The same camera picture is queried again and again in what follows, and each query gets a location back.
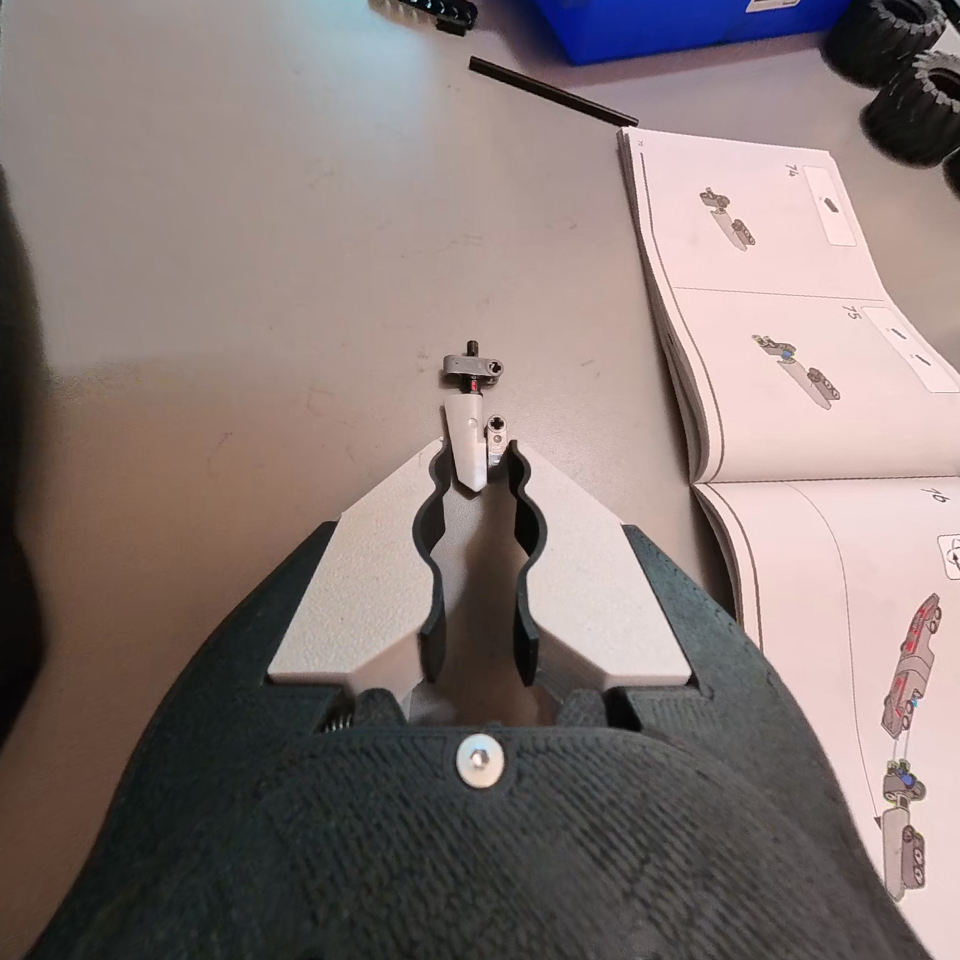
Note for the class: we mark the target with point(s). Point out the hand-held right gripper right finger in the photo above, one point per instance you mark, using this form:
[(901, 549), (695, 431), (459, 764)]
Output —
[(600, 592)]

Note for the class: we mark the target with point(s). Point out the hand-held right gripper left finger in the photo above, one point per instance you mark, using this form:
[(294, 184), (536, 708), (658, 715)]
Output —
[(352, 585)]

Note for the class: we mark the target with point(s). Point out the grey brick assembly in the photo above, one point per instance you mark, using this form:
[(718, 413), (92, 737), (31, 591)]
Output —
[(469, 442)]

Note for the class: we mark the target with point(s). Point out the person's dark clothing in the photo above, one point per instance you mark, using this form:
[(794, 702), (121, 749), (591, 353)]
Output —
[(15, 525)]

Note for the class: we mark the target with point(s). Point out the open instruction booklet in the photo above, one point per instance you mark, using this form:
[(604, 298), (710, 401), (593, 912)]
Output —
[(787, 247)]

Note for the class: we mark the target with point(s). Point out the long black axle rod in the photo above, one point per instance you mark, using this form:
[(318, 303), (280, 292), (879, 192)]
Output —
[(551, 90)]

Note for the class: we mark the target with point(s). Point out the blue box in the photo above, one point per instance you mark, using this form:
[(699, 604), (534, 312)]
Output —
[(675, 26)]

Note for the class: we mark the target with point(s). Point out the black rubber tire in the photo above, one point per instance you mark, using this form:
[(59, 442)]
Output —
[(919, 112), (885, 37)]

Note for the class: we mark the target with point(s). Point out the black brick part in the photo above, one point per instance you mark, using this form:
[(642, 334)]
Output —
[(442, 11)]

